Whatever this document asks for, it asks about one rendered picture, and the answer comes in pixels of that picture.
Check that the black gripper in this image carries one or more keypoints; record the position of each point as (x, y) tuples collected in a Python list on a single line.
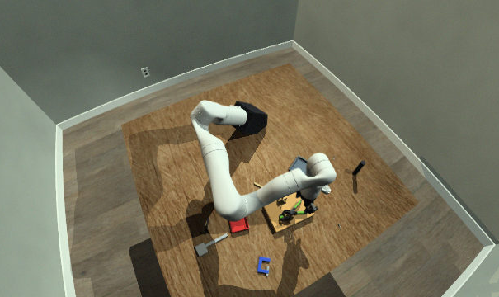
[(309, 206)]

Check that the light tan wooden slab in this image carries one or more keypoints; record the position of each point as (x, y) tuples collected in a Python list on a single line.
[(275, 209)]

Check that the red open tray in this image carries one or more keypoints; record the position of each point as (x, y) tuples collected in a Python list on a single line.
[(240, 225)]

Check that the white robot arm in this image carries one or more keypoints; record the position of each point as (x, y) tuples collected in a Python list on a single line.
[(227, 202)]

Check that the black cylinder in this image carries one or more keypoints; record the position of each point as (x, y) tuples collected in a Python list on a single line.
[(362, 163)]

